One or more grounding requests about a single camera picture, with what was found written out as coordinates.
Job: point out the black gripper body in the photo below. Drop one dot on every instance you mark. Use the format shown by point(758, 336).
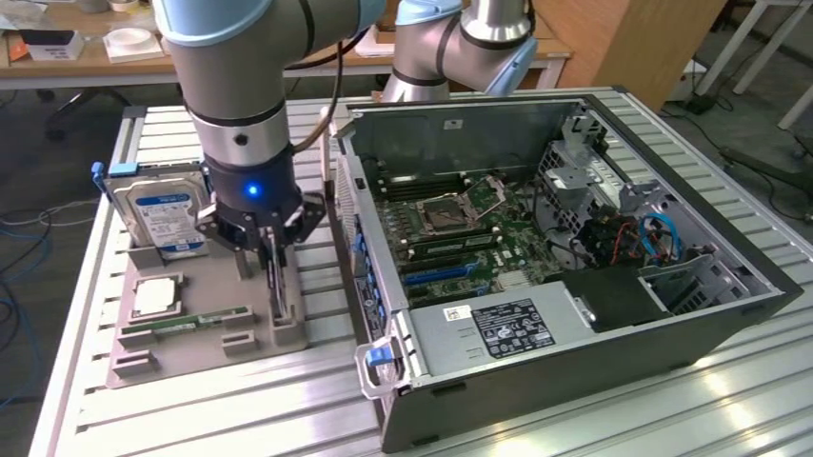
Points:
point(253, 190)

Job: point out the black graphics card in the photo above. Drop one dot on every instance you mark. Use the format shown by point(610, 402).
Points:
point(279, 295)

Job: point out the hard disk with blue caddy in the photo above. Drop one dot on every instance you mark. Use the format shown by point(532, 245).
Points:
point(159, 214)

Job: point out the grey parts rack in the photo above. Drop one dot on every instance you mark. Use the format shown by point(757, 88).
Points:
point(209, 295)

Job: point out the black RAM slot bank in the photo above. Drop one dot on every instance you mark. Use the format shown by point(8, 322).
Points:
point(444, 238)
point(412, 185)

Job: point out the silver CPU chip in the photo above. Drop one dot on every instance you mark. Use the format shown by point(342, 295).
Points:
point(155, 297)

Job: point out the green RAM stick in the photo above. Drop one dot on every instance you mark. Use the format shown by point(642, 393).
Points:
point(187, 321)

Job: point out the CPU socket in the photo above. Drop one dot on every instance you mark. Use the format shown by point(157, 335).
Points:
point(444, 214)

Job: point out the long black expansion slot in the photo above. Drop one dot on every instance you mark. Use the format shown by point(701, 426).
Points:
point(431, 263)

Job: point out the labelled RAM stick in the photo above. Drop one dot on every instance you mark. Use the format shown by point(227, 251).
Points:
point(454, 244)

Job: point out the blue expansion slot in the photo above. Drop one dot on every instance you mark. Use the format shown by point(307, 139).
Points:
point(438, 275)

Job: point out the metal socket cover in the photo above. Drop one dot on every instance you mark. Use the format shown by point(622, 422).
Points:
point(488, 195)

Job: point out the black chair base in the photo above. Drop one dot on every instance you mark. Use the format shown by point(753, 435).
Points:
point(76, 105)

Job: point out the green motherboard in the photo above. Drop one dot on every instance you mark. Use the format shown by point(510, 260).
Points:
point(520, 257)

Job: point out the grey power supply unit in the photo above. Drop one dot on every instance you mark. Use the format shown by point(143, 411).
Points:
point(444, 347)

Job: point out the wooden desk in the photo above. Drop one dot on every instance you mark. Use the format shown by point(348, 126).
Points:
point(95, 69)

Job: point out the white square tray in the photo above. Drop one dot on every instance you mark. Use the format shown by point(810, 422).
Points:
point(129, 47)

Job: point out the white paper stack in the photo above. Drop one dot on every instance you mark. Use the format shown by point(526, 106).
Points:
point(378, 45)

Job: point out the metal drive cage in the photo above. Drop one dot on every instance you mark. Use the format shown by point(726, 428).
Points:
point(571, 181)

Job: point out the white box black lid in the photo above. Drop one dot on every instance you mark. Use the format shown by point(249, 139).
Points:
point(53, 50)

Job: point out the white tape roll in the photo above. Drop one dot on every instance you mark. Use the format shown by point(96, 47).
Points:
point(121, 5)

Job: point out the grey cup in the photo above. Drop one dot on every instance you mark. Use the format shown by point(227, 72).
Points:
point(93, 5)

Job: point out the orange packet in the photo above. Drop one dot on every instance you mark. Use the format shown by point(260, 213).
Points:
point(17, 51)

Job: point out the black open PC case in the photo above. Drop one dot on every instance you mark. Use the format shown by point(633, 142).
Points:
point(571, 381)

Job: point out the grey disk bay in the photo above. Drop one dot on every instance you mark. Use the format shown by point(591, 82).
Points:
point(686, 285)

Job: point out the wooden cabinet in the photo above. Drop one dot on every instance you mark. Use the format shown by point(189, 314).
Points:
point(635, 47)

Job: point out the black floor box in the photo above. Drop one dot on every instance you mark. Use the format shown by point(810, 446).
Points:
point(698, 104)

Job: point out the black floor stand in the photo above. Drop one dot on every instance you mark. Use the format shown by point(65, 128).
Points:
point(762, 164)

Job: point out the white table frame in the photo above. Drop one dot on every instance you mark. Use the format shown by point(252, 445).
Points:
point(727, 50)

